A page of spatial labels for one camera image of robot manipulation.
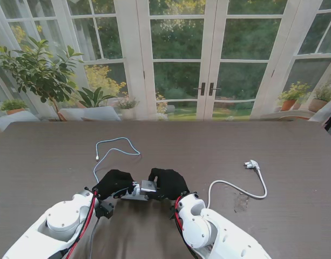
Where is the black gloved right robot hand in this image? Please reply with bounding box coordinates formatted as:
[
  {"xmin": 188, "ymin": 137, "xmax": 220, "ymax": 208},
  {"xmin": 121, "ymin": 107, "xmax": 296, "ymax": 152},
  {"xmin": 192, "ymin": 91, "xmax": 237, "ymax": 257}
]
[{"xmin": 147, "ymin": 168, "xmax": 190, "ymax": 202}]

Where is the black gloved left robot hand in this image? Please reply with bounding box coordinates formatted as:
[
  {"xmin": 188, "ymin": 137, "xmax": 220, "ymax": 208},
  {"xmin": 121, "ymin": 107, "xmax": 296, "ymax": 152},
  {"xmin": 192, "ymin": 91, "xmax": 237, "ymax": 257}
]
[{"xmin": 91, "ymin": 169, "xmax": 135, "ymax": 201}]

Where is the grey charger adapter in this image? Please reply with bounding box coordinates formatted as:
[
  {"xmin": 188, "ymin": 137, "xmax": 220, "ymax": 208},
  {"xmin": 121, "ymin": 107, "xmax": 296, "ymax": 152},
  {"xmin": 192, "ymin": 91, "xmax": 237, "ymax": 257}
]
[{"xmin": 139, "ymin": 179, "xmax": 158, "ymax": 193}]

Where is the white power strip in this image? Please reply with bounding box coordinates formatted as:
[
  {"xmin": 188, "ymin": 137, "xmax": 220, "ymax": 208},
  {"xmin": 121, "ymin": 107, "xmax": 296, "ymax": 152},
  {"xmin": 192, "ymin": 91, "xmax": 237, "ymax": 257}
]
[{"xmin": 119, "ymin": 188, "xmax": 150, "ymax": 202}]

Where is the light blue USB cable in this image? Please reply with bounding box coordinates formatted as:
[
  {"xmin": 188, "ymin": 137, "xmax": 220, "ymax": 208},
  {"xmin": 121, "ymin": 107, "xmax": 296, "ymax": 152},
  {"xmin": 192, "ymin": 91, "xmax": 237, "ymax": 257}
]
[{"xmin": 93, "ymin": 137, "xmax": 141, "ymax": 186}]

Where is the white power cord with plug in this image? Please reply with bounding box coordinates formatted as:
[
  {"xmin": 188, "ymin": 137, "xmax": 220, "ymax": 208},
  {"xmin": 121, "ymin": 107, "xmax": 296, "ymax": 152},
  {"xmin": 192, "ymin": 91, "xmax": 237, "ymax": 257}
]
[{"xmin": 208, "ymin": 159, "xmax": 268, "ymax": 201}]

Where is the printed garden window backdrop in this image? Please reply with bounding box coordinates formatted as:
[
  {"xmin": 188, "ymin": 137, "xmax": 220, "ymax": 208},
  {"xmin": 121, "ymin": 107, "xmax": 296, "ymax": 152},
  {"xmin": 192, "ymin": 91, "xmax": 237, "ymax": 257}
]
[{"xmin": 0, "ymin": 0, "xmax": 331, "ymax": 144}]

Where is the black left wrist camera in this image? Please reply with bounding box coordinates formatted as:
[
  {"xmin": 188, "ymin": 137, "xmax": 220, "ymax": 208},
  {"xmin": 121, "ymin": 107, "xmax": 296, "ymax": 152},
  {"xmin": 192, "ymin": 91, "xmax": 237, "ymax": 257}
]
[{"xmin": 96, "ymin": 202, "xmax": 114, "ymax": 220}]

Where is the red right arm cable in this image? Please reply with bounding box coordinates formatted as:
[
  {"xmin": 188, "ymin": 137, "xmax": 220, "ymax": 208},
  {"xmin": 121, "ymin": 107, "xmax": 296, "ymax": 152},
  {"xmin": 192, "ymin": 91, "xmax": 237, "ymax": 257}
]
[{"xmin": 170, "ymin": 193, "xmax": 199, "ymax": 259}]

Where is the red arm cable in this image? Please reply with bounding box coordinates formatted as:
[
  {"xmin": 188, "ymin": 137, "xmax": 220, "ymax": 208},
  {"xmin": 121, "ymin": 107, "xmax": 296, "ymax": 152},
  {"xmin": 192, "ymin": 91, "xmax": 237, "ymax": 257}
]
[
  {"xmin": 170, "ymin": 193, "xmax": 199, "ymax": 259},
  {"xmin": 65, "ymin": 190, "xmax": 100, "ymax": 259}
]

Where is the red left arm cable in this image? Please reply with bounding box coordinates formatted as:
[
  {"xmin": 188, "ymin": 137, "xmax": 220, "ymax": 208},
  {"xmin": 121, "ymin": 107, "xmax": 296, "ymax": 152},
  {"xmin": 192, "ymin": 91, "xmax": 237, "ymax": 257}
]
[{"xmin": 65, "ymin": 190, "xmax": 100, "ymax": 259}]

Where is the grey left arm cable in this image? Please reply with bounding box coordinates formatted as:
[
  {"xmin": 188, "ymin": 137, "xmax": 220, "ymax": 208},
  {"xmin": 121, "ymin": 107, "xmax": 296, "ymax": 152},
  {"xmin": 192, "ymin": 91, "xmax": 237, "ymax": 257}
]
[{"xmin": 88, "ymin": 218, "xmax": 100, "ymax": 259}]

